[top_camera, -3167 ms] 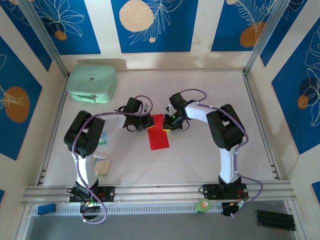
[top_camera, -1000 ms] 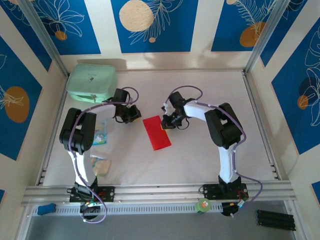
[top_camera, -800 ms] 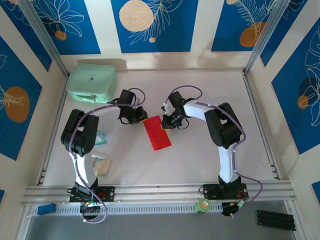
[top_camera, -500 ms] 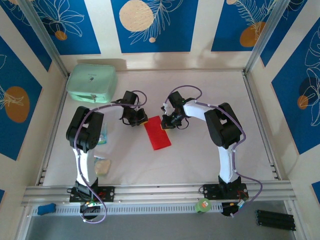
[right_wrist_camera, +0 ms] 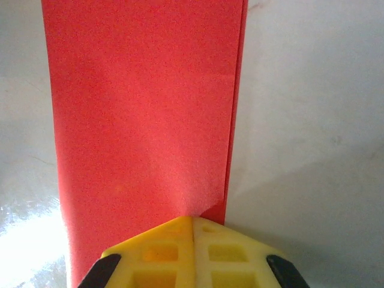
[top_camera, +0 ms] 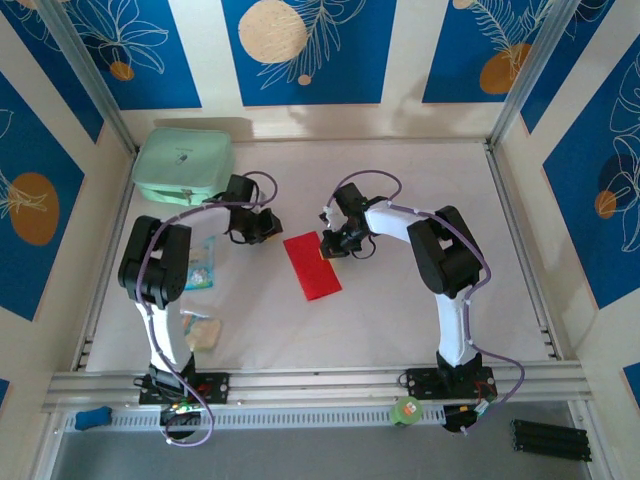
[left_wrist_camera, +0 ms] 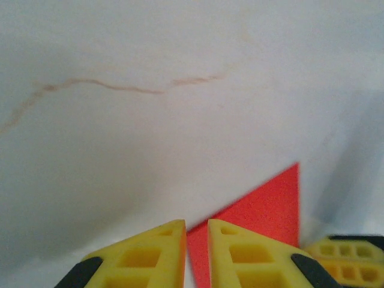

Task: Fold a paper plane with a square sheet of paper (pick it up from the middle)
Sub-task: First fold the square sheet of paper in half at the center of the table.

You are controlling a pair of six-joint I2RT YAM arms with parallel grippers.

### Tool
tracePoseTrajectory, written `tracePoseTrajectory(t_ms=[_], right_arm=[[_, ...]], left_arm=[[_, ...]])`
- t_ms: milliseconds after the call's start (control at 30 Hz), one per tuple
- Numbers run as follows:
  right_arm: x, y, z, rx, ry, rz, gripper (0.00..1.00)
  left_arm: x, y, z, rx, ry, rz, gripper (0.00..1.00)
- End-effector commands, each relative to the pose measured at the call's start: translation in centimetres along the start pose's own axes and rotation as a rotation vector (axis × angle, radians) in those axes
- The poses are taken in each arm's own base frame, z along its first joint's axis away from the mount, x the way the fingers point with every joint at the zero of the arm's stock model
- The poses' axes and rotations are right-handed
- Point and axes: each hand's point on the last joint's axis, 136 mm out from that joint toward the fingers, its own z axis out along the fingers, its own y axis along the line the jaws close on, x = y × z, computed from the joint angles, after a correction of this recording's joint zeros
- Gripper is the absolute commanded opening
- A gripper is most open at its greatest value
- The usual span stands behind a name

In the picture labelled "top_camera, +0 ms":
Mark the red square paper sheet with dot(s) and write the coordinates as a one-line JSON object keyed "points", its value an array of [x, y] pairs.
{"points": [[312, 270]]}

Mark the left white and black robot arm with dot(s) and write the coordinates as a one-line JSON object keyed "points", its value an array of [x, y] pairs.
{"points": [[160, 330]]}

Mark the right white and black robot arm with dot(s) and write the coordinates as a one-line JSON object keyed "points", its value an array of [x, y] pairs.
{"points": [[455, 330]]}

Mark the blue clear snack packet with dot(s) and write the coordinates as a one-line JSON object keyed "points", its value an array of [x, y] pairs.
{"points": [[202, 270]]}

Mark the mint green zip pouch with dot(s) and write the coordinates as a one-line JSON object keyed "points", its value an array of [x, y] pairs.
{"points": [[182, 160]]}

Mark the clear biscuit packet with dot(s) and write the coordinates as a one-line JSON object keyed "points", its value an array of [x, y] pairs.
{"points": [[205, 335]]}

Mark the green tape roll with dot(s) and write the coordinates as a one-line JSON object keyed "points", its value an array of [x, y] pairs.
{"points": [[406, 412]]}

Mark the blue foam grip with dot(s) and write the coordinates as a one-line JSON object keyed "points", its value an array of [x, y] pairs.
{"points": [[92, 419]]}

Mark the black tube bundle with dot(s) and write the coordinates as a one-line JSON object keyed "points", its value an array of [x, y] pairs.
{"points": [[550, 440]]}

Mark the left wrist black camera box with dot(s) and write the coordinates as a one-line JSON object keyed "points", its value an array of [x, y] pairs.
{"points": [[241, 189]]}

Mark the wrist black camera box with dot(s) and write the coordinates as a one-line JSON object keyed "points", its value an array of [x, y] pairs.
{"points": [[350, 197], [241, 189]]}

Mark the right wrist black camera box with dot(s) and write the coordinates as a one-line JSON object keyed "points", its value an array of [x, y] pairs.
{"points": [[350, 197]]}

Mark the aluminium cross rail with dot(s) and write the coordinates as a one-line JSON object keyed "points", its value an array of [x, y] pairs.
{"points": [[320, 387]]}

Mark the aluminium side rail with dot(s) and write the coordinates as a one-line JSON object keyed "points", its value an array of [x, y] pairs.
{"points": [[522, 250], [117, 210]]}

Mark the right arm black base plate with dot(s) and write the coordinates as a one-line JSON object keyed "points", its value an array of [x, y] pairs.
{"points": [[420, 384]]}

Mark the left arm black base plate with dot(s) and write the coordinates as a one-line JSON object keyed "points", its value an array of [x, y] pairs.
{"points": [[217, 387]]}

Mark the aluminium corner post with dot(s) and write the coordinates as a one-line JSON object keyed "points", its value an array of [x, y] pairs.
{"points": [[530, 75], [90, 75]]}

